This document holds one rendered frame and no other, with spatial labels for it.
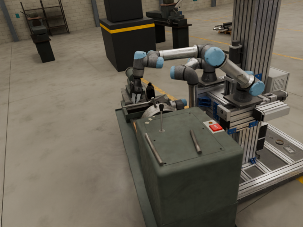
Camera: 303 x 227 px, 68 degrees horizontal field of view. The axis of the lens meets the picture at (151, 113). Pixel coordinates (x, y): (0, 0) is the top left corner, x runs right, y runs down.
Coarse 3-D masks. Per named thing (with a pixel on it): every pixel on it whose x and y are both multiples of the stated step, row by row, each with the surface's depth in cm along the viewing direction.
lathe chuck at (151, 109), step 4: (156, 104) 174; (164, 104) 174; (148, 108) 175; (152, 108) 172; (156, 108) 170; (168, 108) 170; (172, 108) 174; (144, 112) 176; (148, 112) 171; (144, 116) 173
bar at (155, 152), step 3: (147, 135) 133; (147, 138) 131; (150, 141) 128; (150, 144) 126; (153, 147) 123; (153, 150) 121; (156, 150) 121; (156, 153) 118; (156, 156) 117; (159, 156) 116; (159, 159) 114; (159, 162) 113; (162, 162) 112
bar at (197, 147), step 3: (192, 132) 131; (192, 135) 129; (195, 138) 126; (195, 141) 124; (195, 144) 122; (198, 144) 122; (198, 147) 119; (198, 150) 117; (201, 150) 118; (198, 153) 117
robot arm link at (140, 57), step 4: (136, 52) 143; (140, 52) 143; (144, 52) 144; (136, 56) 143; (140, 56) 142; (144, 56) 143; (136, 60) 144; (140, 60) 143; (144, 60) 144; (136, 64) 145; (140, 64) 144; (144, 64) 145; (136, 68) 146; (140, 68) 146
